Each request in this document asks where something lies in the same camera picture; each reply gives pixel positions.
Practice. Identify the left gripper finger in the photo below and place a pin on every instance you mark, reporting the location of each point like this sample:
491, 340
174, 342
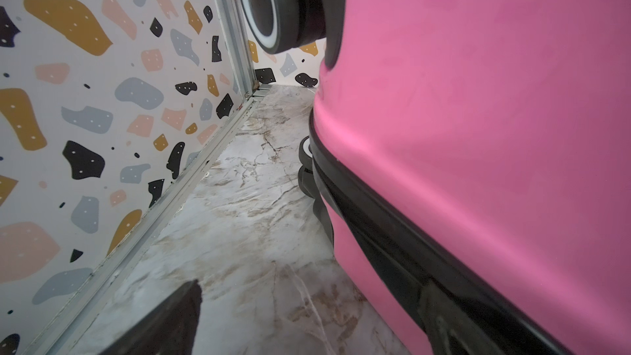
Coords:
170, 328

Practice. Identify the pink hard-shell suitcase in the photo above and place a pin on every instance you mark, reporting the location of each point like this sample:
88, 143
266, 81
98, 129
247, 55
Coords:
470, 163

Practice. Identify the left aluminium corner post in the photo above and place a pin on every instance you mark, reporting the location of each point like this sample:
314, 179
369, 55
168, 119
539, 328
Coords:
236, 42

